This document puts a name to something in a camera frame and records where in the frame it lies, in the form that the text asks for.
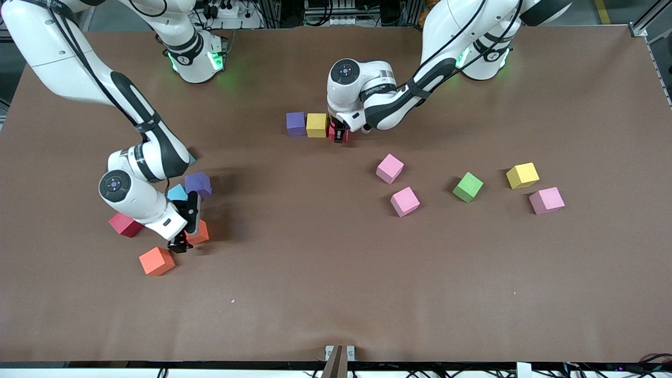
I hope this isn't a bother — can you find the purple foam block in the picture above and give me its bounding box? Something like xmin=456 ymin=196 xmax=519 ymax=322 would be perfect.
xmin=286 ymin=111 xmax=308 ymax=138
xmin=184 ymin=172 xmax=213 ymax=200

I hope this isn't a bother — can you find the yellow foam block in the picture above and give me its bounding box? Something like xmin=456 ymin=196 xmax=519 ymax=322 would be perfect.
xmin=307 ymin=113 xmax=328 ymax=139
xmin=506 ymin=162 xmax=540 ymax=190

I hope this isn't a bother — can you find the aluminium frame post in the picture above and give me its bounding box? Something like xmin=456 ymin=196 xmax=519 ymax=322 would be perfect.
xmin=630 ymin=0 xmax=672 ymax=108

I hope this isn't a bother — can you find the white power strip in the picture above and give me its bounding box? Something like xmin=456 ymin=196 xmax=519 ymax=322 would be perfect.
xmin=207 ymin=2 xmax=240 ymax=19

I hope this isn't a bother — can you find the pink foam block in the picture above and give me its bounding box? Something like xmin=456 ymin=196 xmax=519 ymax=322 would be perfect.
xmin=391 ymin=187 xmax=421 ymax=218
xmin=376 ymin=153 xmax=405 ymax=185
xmin=529 ymin=187 xmax=566 ymax=215

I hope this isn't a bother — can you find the metal table edge bracket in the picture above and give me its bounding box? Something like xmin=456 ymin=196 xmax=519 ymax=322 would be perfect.
xmin=321 ymin=344 xmax=356 ymax=378

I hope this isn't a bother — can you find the orange foam block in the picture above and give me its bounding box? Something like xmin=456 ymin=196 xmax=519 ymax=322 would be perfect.
xmin=139 ymin=246 xmax=176 ymax=277
xmin=186 ymin=219 xmax=210 ymax=246

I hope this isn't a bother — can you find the green foam block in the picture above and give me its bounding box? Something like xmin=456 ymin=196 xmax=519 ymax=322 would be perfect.
xmin=453 ymin=172 xmax=484 ymax=203

